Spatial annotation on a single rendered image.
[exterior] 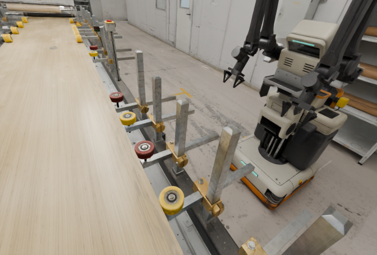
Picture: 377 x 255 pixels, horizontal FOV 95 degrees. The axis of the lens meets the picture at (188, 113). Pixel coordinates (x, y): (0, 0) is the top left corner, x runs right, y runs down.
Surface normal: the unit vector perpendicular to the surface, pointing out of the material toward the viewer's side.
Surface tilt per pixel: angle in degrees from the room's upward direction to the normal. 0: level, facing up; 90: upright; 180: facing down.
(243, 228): 0
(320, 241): 90
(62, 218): 0
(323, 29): 43
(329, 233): 90
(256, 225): 0
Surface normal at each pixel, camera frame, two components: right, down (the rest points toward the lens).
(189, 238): 0.08, -0.83
